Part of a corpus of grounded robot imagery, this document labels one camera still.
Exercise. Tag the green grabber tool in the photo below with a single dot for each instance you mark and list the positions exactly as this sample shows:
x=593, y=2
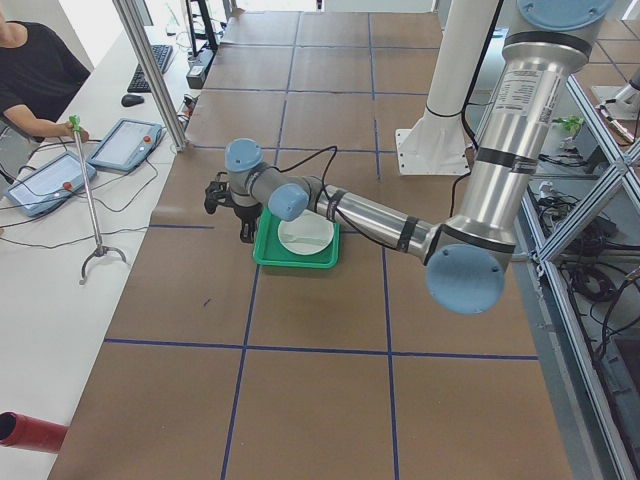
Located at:
x=101, y=250

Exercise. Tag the teach pendant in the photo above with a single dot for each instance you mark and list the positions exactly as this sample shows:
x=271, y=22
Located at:
x=46, y=188
x=126, y=145

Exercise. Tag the person in black shirt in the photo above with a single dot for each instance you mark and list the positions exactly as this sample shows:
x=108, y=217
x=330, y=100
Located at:
x=40, y=76

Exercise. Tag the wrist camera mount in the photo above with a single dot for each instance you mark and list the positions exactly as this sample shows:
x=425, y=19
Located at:
x=217, y=194

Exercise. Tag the black computer mouse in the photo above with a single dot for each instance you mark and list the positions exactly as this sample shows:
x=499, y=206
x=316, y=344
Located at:
x=131, y=99

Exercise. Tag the near teach pendant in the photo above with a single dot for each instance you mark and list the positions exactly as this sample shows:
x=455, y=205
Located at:
x=46, y=188

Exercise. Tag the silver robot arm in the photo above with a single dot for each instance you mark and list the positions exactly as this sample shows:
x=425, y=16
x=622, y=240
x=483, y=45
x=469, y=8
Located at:
x=467, y=254

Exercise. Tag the green plastic tray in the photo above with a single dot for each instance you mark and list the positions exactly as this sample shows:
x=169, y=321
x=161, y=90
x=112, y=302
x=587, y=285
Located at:
x=268, y=251

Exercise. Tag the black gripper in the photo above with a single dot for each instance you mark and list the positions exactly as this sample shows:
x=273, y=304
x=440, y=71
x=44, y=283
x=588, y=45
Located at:
x=246, y=215

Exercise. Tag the aluminium frame post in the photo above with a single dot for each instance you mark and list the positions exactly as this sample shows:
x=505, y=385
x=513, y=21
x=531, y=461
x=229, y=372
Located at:
x=133, y=25

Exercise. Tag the white round plate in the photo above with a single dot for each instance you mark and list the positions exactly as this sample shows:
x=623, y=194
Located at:
x=308, y=234

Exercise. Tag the far teach pendant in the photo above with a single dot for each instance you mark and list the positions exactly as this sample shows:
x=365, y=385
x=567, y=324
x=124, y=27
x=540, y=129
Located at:
x=126, y=145

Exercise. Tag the red cylinder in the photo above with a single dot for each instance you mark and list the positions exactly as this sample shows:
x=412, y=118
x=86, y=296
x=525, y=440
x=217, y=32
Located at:
x=29, y=433

